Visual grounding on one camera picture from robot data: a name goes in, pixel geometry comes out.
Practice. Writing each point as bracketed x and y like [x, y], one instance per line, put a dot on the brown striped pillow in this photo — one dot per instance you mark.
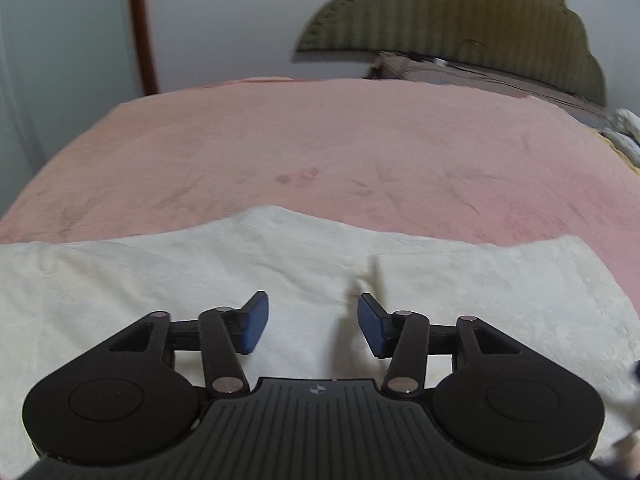
[450, 72]

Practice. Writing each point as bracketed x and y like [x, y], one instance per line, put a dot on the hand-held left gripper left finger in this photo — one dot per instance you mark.
[257, 321]

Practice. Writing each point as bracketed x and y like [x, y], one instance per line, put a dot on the white and yellow cloth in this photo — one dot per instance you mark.
[626, 132]

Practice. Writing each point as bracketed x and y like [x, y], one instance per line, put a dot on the pink blanket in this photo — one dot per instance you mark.
[325, 150]

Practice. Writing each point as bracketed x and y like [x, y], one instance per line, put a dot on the white pants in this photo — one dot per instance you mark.
[150, 270]

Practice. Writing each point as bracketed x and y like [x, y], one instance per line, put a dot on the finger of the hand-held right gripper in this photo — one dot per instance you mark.
[636, 373]

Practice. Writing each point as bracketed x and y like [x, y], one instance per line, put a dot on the brown wooden door frame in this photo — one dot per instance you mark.
[142, 35]

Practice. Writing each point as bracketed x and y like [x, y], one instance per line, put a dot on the olive padded headboard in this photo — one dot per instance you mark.
[450, 10]

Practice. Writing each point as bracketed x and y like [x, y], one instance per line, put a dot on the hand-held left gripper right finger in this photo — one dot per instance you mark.
[372, 326]

